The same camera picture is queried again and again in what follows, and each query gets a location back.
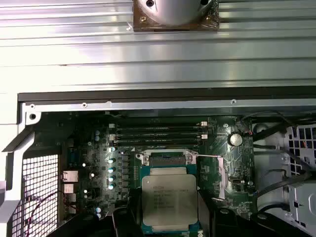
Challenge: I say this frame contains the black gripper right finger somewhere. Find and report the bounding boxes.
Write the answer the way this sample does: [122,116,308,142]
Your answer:
[197,191,308,237]

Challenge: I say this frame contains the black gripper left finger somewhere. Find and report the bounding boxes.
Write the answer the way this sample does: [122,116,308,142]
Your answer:
[59,204,143,237]

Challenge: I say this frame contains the silver green CPU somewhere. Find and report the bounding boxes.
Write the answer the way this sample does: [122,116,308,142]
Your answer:
[139,164,199,235]

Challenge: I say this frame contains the CPU socket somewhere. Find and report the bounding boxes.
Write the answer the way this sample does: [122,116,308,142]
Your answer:
[134,149,199,173]

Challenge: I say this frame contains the black RAM slot white clips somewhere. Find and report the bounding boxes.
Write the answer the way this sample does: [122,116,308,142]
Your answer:
[111,121,208,128]
[110,133,208,140]

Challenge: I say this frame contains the silver metal drive cage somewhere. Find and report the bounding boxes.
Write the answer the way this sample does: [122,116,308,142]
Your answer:
[283,124,316,233]

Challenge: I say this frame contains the green motherboard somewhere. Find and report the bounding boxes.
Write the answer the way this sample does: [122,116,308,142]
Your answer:
[60,116,256,237]

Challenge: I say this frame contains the silver coin cell battery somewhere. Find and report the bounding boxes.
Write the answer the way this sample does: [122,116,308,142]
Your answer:
[227,132,243,147]

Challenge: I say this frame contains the black PC case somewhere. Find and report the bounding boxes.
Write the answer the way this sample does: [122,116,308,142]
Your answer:
[0,91,316,237]

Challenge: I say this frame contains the black flat data cable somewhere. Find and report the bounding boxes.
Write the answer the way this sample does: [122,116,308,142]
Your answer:
[256,170,312,198]

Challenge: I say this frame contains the thin red black wire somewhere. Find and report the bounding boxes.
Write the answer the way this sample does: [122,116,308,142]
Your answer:
[23,191,75,237]

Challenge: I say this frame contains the thin black looped wire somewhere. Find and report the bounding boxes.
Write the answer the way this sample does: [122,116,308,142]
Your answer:
[239,110,312,178]

